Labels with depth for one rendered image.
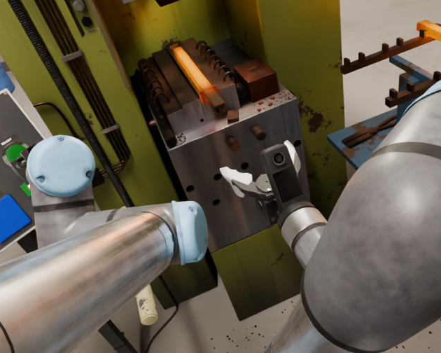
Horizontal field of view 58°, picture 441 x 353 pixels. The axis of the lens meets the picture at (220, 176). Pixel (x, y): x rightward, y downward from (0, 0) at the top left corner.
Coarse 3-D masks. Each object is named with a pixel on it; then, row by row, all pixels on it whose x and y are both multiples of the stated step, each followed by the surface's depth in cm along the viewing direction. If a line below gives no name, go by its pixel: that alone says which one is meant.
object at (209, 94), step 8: (176, 48) 129; (176, 56) 127; (184, 56) 123; (184, 64) 118; (192, 64) 117; (192, 72) 113; (200, 72) 112; (192, 80) 113; (200, 80) 108; (200, 88) 105; (208, 88) 103; (216, 88) 103; (208, 96) 100; (216, 96) 99; (216, 104) 96; (224, 104) 96; (216, 112) 98; (224, 112) 97
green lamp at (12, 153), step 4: (16, 144) 85; (8, 148) 84; (12, 148) 85; (16, 148) 85; (20, 148) 85; (24, 148) 86; (8, 152) 84; (12, 152) 85; (16, 152) 85; (8, 156) 84; (12, 156) 85; (16, 156) 85; (8, 160) 84; (12, 160) 85; (16, 164) 85
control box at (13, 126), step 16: (0, 96) 84; (0, 112) 84; (16, 112) 86; (0, 128) 84; (16, 128) 86; (32, 128) 87; (0, 144) 84; (32, 144) 87; (0, 160) 84; (0, 176) 84; (16, 176) 85; (0, 192) 83; (16, 192) 85; (32, 208) 86; (32, 224) 86; (16, 240) 84
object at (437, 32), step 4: (424, 20) 115; (416, 24) 115; (420, 24) 114; (424, 24) 113; (428, 24) 113; (432, 24) 112; (416, 28) 116; (420, 28) 115; (424, 28) 113; (428, 28) 111; (432, 28) 111; (436, 28) 110; (440, 28) 110; (428, 32) 112; (432, 32) 110; (436, 32) 109; (440, 32) 108; (432, 36) 111; (436, 36) 109; (440, 36) 108; (440, 40) 108
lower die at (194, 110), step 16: (192, 48) 130; (160, 64) 127; (176, 64) 125; (208, 64) 118; (160, 80) 121; (176, 80) 116; (208, 80) 109; (160, 96) 113; (176, 96) 109; (192, 96) 106; (224, 96) 107; (176, 112) 105; (192, 112) 106; (208, 112) 108; (176, 128) 108
